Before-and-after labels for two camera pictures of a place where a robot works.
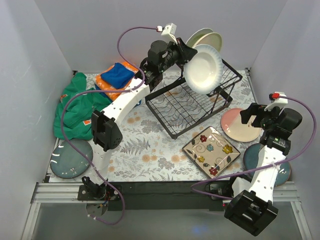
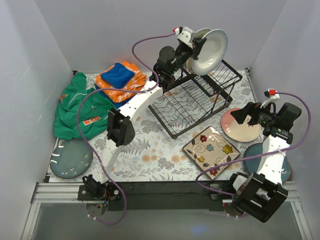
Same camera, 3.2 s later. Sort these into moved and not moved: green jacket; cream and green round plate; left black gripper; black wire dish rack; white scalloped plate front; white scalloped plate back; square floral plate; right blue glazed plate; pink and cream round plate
Moved: cream and green round plate; white scalloped plate back; left black gripper
Not moved: black wire dish rack; white scalloped plate front; square floral plate; pink and cream round plate; green jacket; right blue glazed plate
